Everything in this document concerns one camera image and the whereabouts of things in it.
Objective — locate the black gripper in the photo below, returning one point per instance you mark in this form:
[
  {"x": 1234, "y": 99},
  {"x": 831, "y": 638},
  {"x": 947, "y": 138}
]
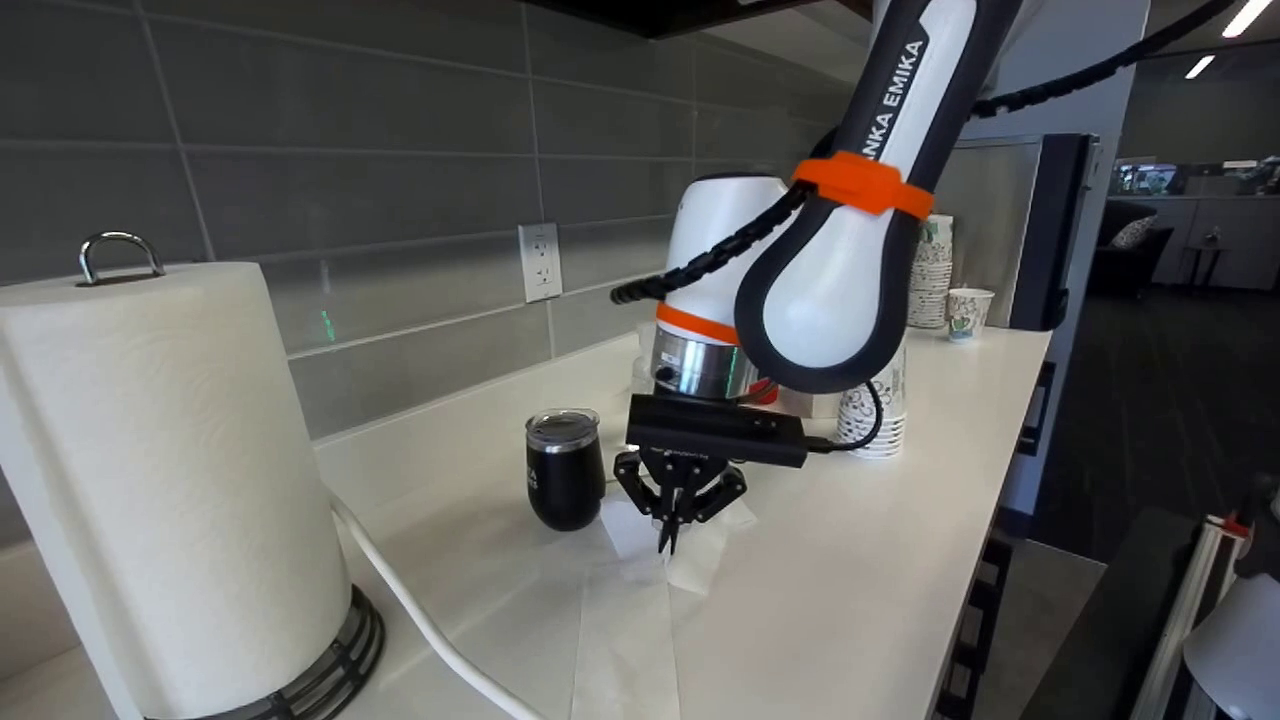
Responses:
[{"x": 679, "y": 489}]

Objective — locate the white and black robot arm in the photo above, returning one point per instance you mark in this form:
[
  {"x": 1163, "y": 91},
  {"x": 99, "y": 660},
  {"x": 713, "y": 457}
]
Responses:
[{"x": 797, "y": 278}]

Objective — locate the black tumbler with lid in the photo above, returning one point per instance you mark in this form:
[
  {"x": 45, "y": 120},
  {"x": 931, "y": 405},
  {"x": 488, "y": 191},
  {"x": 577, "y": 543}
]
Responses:
[{"x": 567, "y": 472}]

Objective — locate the white wall outlet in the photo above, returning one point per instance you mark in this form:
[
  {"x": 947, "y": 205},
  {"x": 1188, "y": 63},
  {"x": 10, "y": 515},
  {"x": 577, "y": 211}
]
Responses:
[{"x": 542, "y": 263}]

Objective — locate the small patterned paper cup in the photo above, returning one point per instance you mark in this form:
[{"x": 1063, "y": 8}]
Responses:
[{"x": 966, "y": 308}]

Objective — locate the paper towel roll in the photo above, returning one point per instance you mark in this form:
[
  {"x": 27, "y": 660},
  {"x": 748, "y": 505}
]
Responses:
[{"x": 38, "y": 446}]

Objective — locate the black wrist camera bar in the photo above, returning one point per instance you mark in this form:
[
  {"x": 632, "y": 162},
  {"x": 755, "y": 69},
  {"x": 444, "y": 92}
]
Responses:
[{"x": 718, "y": 429}]

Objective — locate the white lamp shade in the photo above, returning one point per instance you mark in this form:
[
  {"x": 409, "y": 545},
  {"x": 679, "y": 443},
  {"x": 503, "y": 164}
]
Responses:
[{"x": 1237, "y": 648}]

